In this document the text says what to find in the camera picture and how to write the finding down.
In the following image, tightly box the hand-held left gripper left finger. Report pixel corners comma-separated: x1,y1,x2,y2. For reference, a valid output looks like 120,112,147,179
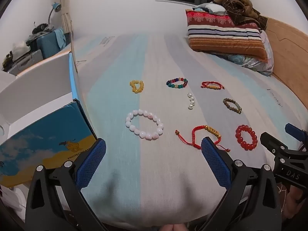
25,138,107,231

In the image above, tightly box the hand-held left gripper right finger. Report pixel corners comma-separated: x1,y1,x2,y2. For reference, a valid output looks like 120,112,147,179
200,137,283,231

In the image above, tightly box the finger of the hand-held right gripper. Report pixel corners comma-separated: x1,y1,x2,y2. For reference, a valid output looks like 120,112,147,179
285,123,308,150
260,131,293,158

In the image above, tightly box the long red cord bracelet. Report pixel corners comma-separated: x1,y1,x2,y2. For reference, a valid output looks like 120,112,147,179
175,125,231,152

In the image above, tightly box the red bead bracelet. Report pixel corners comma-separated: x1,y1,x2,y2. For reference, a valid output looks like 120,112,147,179
235,125,258,151

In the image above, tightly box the white cardboard box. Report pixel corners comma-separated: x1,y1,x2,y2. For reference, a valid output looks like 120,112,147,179
0,53,98,188

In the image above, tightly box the short red cord bracelet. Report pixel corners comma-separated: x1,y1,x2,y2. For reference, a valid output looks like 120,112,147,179
201,81,225,90

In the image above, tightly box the yellow bead bracelet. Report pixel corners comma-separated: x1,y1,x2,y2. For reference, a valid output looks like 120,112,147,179
130,80,145,94

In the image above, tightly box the person's right hand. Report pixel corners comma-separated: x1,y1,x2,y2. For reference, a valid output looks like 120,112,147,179
284,185,308,222

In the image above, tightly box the blue floral pillow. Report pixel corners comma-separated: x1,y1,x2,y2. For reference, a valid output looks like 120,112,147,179
218,30,275,77

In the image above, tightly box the wooden headboard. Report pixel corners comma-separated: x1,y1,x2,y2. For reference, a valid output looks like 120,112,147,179
265,17,308,103

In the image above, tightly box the white plastic appliance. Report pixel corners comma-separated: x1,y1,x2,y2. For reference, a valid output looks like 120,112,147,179
0,185,27,212

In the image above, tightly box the striped red pillow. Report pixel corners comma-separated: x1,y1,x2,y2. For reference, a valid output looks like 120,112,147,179
186,9,268,60

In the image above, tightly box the grey suitcase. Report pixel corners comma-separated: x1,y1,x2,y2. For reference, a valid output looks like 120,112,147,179
7,49,44,76

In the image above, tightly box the blue suitcase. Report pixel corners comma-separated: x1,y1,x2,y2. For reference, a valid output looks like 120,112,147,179
36,28,67,59

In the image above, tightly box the teal cloth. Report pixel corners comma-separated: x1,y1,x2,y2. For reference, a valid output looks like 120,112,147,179
54,28,67,48

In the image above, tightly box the dark camouflage bag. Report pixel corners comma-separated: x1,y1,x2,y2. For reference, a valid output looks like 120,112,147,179
2,50,13,72

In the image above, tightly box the white plastic bag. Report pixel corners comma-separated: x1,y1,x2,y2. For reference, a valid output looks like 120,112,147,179
11,41,30,54

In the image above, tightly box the brown blanket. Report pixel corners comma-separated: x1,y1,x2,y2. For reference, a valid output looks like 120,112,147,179
213,0,268,30

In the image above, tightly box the light blue cloth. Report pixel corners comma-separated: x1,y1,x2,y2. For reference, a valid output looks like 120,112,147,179
194,2,227,14

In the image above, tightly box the white curtain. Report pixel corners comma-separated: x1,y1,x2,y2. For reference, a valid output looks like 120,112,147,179
59,0,73,39

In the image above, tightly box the blue desk lamp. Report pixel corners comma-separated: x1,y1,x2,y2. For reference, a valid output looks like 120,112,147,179
48,2,62,26

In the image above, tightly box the pink bead bracelet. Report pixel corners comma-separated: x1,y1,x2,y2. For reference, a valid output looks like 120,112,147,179
125,109,164,140

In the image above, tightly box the brown bead bracelet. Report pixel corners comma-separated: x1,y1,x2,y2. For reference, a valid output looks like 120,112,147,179
223,98,242,115

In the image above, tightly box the multicoloured bead bracelet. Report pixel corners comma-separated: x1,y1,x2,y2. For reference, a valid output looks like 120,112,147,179
166,77,188,89

